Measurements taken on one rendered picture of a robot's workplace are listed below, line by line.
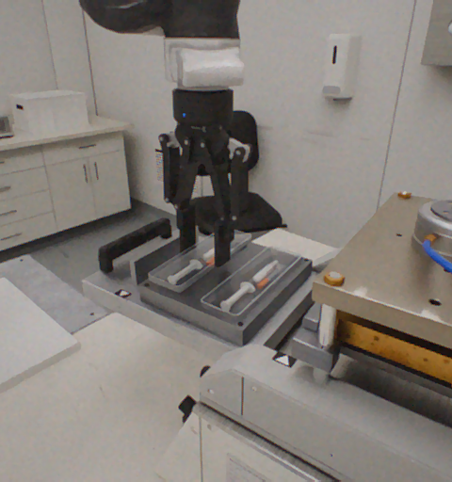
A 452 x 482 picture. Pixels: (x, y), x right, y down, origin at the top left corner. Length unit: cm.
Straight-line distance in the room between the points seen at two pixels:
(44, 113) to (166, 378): 235
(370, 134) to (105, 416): 167
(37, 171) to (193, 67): 246
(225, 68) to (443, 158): 158
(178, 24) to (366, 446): 44
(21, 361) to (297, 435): 56
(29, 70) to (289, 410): 319
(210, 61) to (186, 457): 45
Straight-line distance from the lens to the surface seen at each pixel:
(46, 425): 76
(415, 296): 36
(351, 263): 39
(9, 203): 283
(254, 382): 42
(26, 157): 281
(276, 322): 53
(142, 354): 83
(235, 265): 60
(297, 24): 221
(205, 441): 52
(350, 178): 212
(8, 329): 95
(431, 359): 40
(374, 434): 40
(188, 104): 50
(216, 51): 48
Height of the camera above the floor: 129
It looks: 26 degrees down
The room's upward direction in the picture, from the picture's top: straight up
